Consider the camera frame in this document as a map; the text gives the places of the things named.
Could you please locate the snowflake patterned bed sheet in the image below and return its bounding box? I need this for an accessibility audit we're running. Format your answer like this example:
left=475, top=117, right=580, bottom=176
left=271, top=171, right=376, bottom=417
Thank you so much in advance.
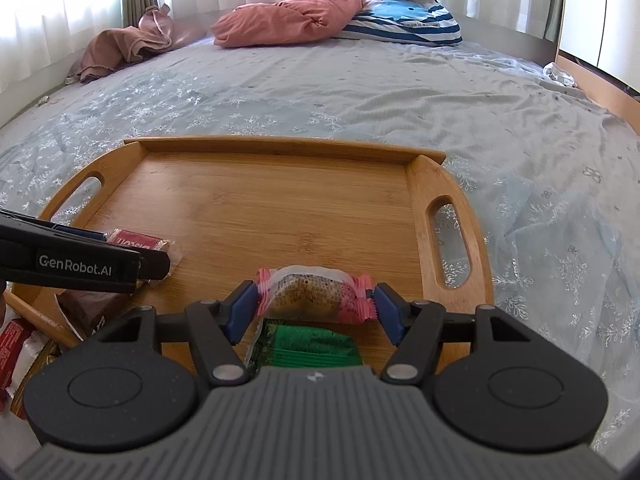
left=1, top=39, right=639, bottom=466

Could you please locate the crumpled clear plastic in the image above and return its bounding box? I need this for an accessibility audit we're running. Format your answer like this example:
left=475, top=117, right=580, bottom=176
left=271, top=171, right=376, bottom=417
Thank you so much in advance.
left=542, top=62, right=578, bottom=88

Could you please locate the red Biscoff biscuit packet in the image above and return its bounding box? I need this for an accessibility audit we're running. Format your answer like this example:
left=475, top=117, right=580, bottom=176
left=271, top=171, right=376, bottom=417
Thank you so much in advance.
left=106, top=228, right=182, bottom=288

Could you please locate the red rectangular snack bar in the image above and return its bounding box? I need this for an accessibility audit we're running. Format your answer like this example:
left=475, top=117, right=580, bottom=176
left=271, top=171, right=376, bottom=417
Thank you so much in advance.
left=0, top=318, right=34, bottom=411

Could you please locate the green snack packet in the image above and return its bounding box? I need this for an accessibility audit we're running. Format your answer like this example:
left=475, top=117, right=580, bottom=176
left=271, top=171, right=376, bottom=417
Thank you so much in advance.
left=244, top=320, right=363, bottom=376

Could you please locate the wooden serving tray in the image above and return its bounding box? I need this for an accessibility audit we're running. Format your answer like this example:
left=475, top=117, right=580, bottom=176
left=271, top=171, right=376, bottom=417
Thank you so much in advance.
left=3, top=134, right=496, bottom=376

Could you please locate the wooden bed frame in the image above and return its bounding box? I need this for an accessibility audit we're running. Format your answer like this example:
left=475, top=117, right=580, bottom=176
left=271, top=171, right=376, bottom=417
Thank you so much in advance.
left=555, top=53, right=640, bottom=134

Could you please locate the brown almond snack packet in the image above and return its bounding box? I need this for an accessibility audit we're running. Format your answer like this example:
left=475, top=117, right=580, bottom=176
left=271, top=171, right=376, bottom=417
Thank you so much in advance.
left=55, top=289, right=131, bottom=348

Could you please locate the pink pillow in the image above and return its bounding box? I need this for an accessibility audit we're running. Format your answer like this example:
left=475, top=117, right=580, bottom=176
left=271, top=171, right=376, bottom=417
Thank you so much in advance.
left=212, top=0, right=363, bottom=48

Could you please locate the blue striped pillow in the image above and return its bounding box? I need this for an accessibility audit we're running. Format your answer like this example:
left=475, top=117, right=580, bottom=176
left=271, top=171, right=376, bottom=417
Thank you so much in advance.
left=336, top=0, right=462, bottom=47

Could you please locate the brown crumpled cloth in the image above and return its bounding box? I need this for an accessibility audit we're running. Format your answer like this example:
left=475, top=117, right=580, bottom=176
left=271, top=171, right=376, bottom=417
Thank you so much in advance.
left=66, top=4, right=174, bottom=84

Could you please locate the pink rice cracker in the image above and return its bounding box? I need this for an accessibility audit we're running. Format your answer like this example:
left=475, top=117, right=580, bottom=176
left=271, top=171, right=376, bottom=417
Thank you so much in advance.
left=256, top=266, right=376, bottom=324

